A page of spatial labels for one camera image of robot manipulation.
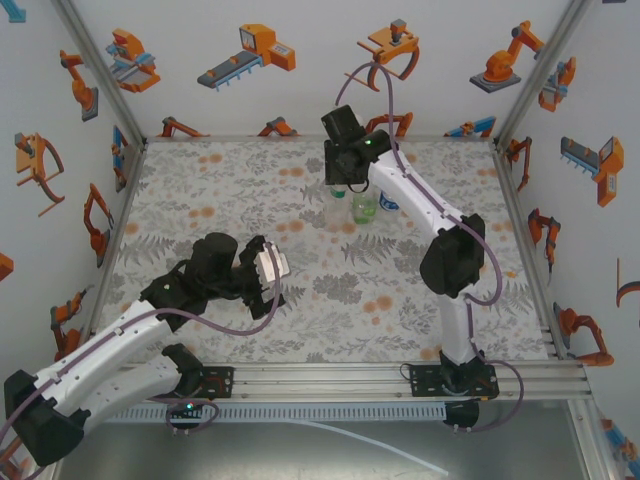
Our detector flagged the clear plastic cup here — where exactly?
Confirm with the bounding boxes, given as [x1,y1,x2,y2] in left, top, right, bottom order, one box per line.
[323,183,352,232]

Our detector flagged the floral table cover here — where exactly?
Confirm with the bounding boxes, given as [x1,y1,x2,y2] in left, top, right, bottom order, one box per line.
[97,139,556,364]

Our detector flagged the white slotted cable duct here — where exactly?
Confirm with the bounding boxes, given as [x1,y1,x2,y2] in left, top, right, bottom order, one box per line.
[104,403,448,424]

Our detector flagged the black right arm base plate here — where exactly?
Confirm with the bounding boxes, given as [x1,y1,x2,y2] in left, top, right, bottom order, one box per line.
[402,363,501,401]

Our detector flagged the aluminium mounting rail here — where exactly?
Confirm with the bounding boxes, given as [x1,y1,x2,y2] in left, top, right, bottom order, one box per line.
[59,362,594,402]

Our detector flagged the black control box green light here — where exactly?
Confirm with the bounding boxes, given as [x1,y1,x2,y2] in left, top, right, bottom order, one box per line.
[166,397,214,434]

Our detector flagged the green tinted plastic bottle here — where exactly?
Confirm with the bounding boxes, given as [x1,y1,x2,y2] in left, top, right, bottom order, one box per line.
[351,192,379,226]

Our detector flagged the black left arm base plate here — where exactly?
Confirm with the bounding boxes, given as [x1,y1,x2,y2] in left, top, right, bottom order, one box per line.
[197,366,236,400]

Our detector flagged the aluminium frame post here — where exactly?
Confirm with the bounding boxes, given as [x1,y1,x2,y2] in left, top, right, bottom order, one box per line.
[52,0,149,146]
[492,0,594,151]

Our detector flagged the aluminium frame bar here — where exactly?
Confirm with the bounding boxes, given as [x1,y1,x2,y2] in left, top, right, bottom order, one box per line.
[79,139,150,354]
[492,139,571,361]
[144,133,501,144]

